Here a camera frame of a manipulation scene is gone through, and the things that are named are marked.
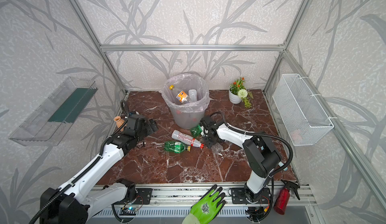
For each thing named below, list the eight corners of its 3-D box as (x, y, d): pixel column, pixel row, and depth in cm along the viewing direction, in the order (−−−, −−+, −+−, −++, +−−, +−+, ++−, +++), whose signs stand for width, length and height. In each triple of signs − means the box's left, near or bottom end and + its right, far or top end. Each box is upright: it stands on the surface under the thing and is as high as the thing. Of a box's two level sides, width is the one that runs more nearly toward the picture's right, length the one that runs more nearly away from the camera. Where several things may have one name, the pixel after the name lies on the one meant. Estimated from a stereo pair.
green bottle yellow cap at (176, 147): (164, 153, 90) (162, 150, 87) (165, 144, 94) (164, 141, 91) (190, 153, 90) (190, 150, 87) (191, 144, 94) (190, 141, 91)
